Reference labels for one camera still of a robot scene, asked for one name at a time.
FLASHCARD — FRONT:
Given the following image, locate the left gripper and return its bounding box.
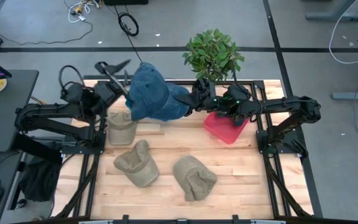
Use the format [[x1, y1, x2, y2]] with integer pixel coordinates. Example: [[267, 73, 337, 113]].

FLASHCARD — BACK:
[[94, 59, 132, 105]]

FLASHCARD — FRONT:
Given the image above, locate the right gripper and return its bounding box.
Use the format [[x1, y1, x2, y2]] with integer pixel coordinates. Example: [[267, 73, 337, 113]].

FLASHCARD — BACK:
[[174, 79, 219, 118]]

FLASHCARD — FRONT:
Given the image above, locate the blue denim cap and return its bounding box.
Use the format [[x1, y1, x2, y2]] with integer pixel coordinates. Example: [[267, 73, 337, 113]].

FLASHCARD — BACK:
[[125, 62, 170, 122], [163, 83, 191, 122]]

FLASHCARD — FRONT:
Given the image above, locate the beige cotton cap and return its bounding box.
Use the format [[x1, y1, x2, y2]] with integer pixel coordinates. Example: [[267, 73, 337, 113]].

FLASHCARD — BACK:
[[113, 139, 160, 189], [106, 109, 138, 146], [172, 154, 218, 202]]

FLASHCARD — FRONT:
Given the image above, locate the red plastic tray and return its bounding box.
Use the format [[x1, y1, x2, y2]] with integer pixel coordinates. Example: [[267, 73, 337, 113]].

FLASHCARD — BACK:
[[203, 111, 250, 145]]

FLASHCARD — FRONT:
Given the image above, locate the green artificial plant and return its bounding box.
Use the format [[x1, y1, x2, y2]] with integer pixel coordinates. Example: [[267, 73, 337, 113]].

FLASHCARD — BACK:
[[181, 28, 246, 83]]

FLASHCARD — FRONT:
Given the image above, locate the black floor box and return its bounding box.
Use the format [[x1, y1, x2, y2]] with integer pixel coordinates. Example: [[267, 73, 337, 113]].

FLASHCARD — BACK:
[[103, 0, 149, 6]]

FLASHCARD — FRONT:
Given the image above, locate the dark grey desk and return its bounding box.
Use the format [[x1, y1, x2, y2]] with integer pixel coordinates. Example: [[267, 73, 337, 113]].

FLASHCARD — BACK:
[[0, 70, 39, 153]]

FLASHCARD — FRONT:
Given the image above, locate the black bag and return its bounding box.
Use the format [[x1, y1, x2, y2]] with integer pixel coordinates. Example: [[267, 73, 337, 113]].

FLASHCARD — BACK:
[[19, 155, 62, 202]]

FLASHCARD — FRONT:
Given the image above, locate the grey desk foot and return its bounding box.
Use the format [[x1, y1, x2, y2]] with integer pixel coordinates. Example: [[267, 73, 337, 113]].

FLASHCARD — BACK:
[[331, 91, 358, 101], [305, 0, 358, 22]]

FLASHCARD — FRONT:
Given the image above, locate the black coiled cable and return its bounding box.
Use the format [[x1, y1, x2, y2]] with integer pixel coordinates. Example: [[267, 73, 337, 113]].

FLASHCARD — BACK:
[[112, 4, 144, 63]]

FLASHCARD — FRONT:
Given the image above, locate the white cable bundle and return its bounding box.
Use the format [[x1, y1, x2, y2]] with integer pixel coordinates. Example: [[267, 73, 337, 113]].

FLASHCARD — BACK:
[[68, 0, 103, 23]]

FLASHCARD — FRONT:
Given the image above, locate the long black floor cable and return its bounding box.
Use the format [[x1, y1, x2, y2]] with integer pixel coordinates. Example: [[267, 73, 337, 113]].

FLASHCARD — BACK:
[[0, 20, 93, 58]]

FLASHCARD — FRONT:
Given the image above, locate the black aluminium table frame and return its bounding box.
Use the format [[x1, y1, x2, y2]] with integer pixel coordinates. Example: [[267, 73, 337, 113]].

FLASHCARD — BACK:
[[51, 74, 315, 224]]

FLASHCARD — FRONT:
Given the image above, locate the white floor cable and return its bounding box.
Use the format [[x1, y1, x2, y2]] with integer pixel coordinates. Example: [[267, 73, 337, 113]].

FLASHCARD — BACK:
[[328, 0, 358, 65]]

